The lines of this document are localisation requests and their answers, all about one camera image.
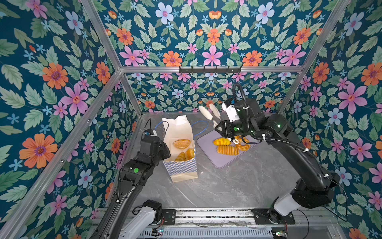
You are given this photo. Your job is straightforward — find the blue checkered paper bag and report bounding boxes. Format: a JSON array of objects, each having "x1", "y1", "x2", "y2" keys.
[{"x1": 160, "y1": 115, "x2": 202, "y2": 183}]

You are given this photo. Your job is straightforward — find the lilac plastic tray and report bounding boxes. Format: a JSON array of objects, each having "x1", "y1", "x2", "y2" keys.
[{"x1": 197, "y1": 130, "x2": 259, "y2": 168}]

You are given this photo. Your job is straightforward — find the croissant shaped fake bread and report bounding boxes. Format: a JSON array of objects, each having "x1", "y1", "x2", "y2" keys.
[{"x1": 175, "y1": 152, "x2": 187, "y2": 162}]

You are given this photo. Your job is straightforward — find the yellow small bread roll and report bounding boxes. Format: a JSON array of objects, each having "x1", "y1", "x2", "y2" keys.
[{"x1": 213, "y1": 138, "x2": 231, "y2": 146}]

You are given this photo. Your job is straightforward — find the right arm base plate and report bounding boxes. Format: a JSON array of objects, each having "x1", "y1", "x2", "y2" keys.
[{"x1": 251, "y1": 208, "x2": 295, "y2": 225}]

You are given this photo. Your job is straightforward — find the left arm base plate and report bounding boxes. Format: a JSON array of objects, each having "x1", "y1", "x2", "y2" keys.
[{"x1": 162, "y1": 209, "x2": 177, "y2": 226}]

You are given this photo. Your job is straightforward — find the round golden bread roll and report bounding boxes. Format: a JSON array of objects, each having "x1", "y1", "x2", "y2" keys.
[{"x1": 173, "y1": 139, "x2": 191, "y2": 149}]

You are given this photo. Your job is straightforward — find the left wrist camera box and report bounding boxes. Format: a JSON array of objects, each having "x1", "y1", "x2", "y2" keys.
[{"x1": 144, "y1": 128, "x2": 157, "y2": 136}]

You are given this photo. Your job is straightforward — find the golden braided bread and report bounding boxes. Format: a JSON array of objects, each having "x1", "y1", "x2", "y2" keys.
[{"x1": 235, "y1": 135, "x2": 250, "y2": 151}]

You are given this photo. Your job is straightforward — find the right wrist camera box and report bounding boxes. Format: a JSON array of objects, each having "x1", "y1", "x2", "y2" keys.
[{"x1": 222, "y1": 103, "x2": 240, "y2": 122}]

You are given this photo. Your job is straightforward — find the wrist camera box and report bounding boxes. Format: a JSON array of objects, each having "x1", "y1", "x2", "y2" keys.
[
  {"x1": 222, "y1": 103, "x2": 240, "y2": 122},
  {"x1": 144, "y1": 128, "x2": 157, "y2": 136}
]

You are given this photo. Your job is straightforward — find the white perforated cable duct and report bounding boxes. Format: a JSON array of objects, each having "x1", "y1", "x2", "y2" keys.
[{"x1": 138, "y1": 228, "x2": 274, "y2": 239}]

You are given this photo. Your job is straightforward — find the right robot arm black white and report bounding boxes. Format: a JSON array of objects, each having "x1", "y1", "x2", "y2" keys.
[{"x1": 215, "y1": 98, "x2": 340, "y2": 224}]

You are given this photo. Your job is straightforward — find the metal tongs with white tips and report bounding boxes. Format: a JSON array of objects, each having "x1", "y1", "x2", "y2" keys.
[{"x1": 199, "y1": 105, "x2": 239, "y2": 144}]

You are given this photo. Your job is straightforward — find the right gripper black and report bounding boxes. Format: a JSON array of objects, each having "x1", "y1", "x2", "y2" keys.
[{"x1": 212, "y1": 119, "x2": 255, "y2": 138}]

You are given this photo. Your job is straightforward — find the black hook rail on wall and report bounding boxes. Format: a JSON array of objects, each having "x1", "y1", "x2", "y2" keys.
[{"x1": 178, "y1": 66, "x2": 242, "y2": 74}]

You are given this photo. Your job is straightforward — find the striped fake bread roll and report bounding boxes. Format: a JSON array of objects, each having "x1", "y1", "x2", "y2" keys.
[{"x1": 186, "y1": 148, "x2": 195, "y2": 160}]

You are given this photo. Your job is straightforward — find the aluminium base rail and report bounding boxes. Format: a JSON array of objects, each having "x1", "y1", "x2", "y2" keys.
[{"x1": 101, "y1": 207, "x2": 341, "y2": 231}]

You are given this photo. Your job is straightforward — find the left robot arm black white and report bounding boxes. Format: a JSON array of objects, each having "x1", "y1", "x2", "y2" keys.
[{"x1": 91, "y1": 135, "x2": 171, "y2": 239}]

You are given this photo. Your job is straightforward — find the striped oblong bread loaf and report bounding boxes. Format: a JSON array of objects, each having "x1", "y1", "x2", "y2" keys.
[{"x1": 216, "y1": 145, "x2": 240, "y2": 156}]

